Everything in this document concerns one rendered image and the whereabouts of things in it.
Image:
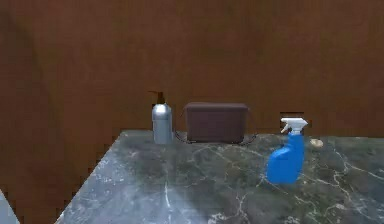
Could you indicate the dark brown toaster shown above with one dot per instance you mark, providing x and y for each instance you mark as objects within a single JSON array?
[{"x": 216, "y": 122}]

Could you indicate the small tan round object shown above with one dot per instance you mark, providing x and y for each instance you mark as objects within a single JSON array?
[{"x": 316, "y": 143}]

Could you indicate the pale grey rounded object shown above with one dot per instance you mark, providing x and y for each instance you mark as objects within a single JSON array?
[{"x": 6, "y": 211}]

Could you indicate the blue spray bottle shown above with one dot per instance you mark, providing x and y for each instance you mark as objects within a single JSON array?
[{"x": 286, "y": 163}]

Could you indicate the silver soap dispenser bottle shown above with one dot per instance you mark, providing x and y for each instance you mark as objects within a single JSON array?
[{"x": 162, "y": 125}]

